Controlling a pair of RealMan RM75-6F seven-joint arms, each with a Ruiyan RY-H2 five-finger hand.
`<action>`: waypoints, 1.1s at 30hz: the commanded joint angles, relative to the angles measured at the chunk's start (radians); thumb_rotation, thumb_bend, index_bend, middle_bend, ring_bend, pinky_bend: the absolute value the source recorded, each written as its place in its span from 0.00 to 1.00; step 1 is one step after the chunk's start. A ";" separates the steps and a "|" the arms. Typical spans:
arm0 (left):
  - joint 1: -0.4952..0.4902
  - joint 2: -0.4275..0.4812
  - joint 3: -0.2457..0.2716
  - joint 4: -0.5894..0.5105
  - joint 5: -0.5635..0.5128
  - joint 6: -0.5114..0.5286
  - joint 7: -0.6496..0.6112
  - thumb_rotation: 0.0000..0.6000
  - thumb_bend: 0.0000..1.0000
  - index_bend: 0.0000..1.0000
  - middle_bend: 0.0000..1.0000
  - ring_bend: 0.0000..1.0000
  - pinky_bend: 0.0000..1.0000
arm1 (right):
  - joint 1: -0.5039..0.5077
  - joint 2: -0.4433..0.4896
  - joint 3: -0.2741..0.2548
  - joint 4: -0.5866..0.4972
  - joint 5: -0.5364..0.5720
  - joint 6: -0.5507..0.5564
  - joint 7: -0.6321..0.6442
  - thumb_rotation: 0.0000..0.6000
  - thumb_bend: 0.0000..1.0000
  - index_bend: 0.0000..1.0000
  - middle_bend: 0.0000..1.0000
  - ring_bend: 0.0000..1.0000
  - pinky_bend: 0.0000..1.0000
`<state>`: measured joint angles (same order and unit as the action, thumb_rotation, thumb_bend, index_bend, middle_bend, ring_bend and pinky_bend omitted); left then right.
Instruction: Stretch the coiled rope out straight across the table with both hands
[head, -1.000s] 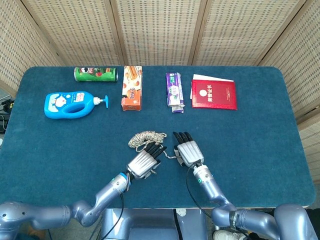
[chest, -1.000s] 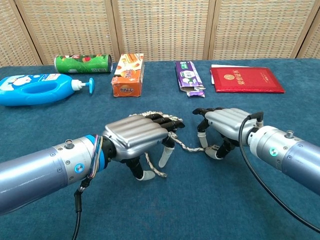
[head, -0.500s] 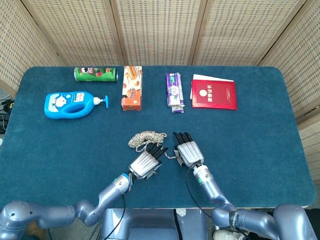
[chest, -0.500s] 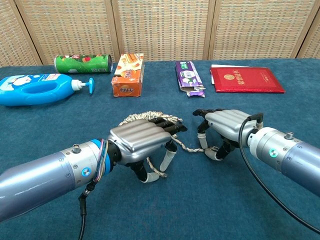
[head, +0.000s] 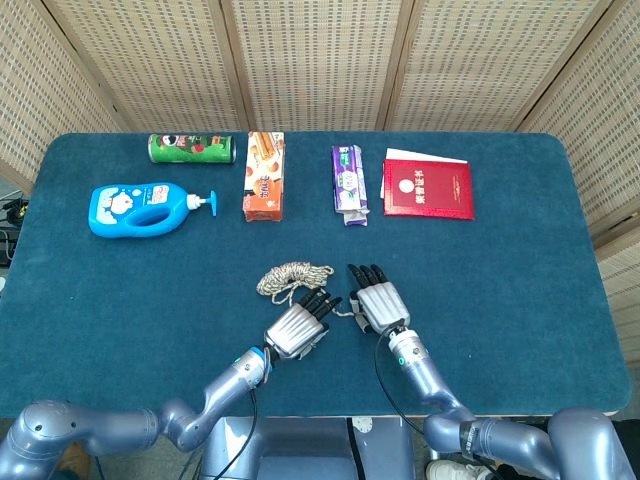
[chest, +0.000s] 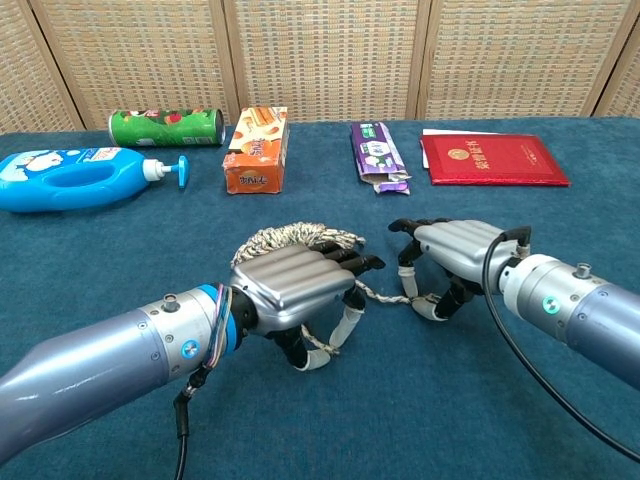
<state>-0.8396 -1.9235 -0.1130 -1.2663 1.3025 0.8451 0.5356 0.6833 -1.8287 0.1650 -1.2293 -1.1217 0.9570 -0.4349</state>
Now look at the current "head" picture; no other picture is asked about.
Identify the white paper sheet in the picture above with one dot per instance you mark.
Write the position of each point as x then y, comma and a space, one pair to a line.
420, 155

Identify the blue pump detergent bottle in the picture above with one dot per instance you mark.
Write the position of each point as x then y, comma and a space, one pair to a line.
150, 197

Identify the green chips can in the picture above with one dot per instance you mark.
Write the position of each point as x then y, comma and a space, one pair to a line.
190, 149

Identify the blue-grey robot torso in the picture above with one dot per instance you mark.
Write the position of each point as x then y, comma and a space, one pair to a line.
300, 450

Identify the white shoe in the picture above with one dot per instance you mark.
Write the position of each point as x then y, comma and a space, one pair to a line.
450, 471

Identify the blue table cloth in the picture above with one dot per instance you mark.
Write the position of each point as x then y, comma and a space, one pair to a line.
150, 300

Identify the brown shoe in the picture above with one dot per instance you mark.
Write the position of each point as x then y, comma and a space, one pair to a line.
75, 457

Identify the woven folding screen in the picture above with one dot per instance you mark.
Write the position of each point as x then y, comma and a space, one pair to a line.
320, 60

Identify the red certificate book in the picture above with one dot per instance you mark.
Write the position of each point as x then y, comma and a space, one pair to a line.
430, 190

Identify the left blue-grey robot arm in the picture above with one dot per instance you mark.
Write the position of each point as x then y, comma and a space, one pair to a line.
215, 395

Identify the orange biscuit box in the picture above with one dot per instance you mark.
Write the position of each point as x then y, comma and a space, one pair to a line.
264, 180

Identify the purple toothpaste box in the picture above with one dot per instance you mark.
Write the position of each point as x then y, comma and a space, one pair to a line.
347, 180

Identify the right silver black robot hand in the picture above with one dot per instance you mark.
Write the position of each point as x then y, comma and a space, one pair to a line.
382, 307

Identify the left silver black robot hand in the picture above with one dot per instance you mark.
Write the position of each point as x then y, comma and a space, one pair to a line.
295, 332

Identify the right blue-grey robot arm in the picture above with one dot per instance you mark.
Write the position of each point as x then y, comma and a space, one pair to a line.
430, 385

